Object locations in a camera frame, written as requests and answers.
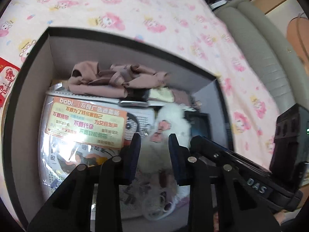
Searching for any white fluffy heart plush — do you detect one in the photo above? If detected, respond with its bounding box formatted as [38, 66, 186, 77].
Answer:
[138, 103, 191, 221]

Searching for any red printed packet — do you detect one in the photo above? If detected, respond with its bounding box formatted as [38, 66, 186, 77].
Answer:
[0, 58, 20, 107]

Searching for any small black box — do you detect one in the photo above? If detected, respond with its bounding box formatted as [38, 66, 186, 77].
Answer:
[185, 111, 212, 139]

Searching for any black cardboard shoe box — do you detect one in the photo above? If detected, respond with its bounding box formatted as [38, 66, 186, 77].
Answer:
[3, 27, 235, 230]

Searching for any brown folded cloth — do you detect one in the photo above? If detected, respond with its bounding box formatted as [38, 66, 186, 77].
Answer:
[66, 61, 168, 98]

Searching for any grey padded bed headboard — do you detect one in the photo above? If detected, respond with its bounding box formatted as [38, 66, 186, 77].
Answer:
[214, 0, 308, 113]

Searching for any pink cartoon print blanket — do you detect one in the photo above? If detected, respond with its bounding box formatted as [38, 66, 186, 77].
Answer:
[1, 0, 279, 168]

